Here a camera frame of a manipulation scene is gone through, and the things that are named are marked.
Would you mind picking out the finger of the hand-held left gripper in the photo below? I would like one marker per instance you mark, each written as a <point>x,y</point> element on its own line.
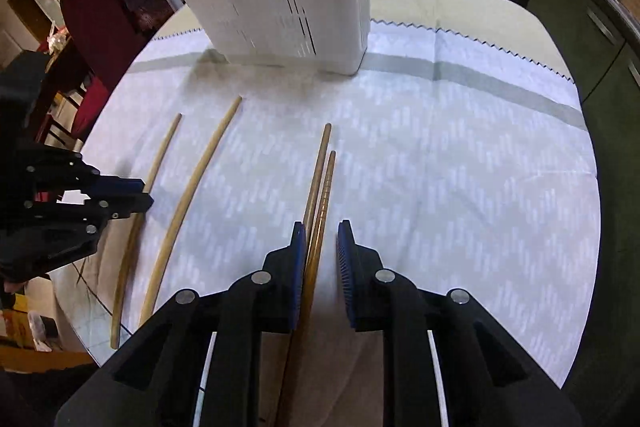
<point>130,203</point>
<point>120,187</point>

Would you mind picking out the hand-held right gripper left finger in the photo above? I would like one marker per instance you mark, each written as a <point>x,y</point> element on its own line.
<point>298,277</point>

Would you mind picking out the white patterned placemat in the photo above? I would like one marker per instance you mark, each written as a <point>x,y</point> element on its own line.
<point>450,207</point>

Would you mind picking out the wooden chair red cushion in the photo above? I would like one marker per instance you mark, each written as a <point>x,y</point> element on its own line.
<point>100,17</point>

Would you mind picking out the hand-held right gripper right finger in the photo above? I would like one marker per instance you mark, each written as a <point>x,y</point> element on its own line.
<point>346,277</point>

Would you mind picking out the cluttered wooden side table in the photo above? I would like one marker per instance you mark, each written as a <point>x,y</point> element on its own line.
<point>62,62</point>

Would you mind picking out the pale yellow cloth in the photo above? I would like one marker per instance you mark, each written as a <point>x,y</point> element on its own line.
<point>450,2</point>

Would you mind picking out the wooden chopstick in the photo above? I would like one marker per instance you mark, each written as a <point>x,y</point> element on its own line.
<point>125,272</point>
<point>197,177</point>
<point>320,167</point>
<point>325,197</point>

